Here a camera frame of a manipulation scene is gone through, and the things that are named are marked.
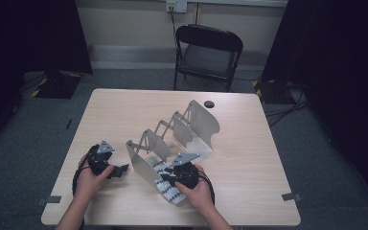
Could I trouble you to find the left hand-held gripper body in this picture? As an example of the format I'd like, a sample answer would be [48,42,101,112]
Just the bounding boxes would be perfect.
[87,140,117,176]

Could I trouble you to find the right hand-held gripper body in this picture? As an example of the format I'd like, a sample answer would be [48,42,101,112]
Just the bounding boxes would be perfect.
[169,152,201,190]

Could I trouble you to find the white cloth with dark diamonds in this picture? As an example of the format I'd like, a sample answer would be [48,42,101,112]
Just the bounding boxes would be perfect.
[152,158,188,205]

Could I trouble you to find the grey metal expandable book rack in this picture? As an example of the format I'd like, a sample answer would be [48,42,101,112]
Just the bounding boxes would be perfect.
[125,99,220,196]

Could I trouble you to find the person's right hand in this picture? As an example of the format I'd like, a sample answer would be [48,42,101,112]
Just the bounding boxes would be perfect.
[175,163,216,215]

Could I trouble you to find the person's left hand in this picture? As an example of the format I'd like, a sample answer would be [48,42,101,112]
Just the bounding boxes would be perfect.
[76,155,116,207]

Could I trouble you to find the grey tape strip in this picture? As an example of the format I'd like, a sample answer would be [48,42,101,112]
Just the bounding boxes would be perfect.
[281,193,301,202]
[36,195,62,206]

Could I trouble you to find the black stand base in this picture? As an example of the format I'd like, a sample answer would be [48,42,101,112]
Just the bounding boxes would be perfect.
[30,70,83,100]
[252,79,289,104]

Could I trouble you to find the black folding chair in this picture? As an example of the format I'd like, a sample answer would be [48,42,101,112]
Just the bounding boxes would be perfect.
[172,24,244,93]

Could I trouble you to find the dark curtain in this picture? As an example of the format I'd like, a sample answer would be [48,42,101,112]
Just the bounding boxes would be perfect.
[261,0,368,205]
[0,0,93,151]

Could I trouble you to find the right hand-held gripper black cable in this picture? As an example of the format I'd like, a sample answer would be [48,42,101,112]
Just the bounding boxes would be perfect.
[197,170,217,206]

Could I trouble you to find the hand-held gripper black cable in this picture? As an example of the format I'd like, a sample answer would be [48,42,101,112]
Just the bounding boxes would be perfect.
[197,170,217,206]
[71,144,94,197]

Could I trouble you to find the left hand-held gripper black cable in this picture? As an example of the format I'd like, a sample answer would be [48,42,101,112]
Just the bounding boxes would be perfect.
[71,144,94,197]

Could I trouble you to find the black floor cables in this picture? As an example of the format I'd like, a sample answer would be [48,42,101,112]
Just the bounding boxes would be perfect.
[264,81,310,127]

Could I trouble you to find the black power cable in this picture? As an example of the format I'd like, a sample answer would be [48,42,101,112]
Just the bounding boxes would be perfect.
[170,6,180,49]

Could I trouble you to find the white wall socket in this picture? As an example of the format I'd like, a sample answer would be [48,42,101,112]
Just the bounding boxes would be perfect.
[166,0,188,13]

